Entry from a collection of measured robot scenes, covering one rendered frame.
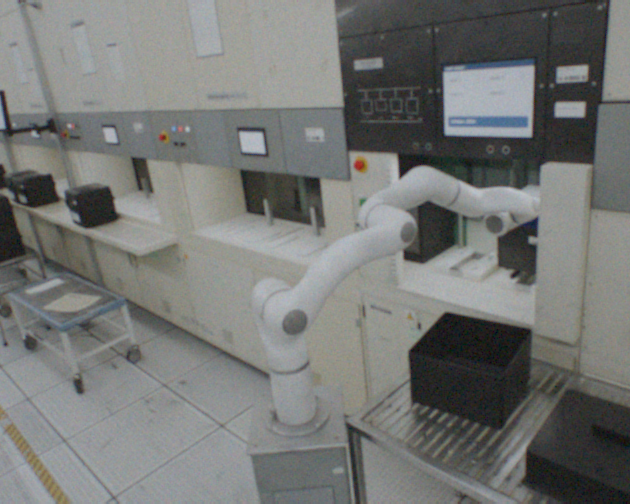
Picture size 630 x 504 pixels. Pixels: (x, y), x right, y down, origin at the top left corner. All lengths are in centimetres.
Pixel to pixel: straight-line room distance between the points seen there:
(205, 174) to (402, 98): 167
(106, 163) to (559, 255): 367
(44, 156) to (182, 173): 301
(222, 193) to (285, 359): 198
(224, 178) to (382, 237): 200
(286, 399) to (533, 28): 121
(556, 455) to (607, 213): 66
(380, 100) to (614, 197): 81
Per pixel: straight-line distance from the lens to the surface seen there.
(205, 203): 322
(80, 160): 447
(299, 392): 151
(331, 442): 152
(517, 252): 200
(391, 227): 140
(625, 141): 154
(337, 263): 141
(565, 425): 144
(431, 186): 151
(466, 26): 169
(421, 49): 178
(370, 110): 192
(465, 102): 171
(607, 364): 180
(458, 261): 221
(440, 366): 151
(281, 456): 155
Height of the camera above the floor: 176
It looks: 21 degrees down
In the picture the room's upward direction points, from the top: 7 degrees counter-clockwise
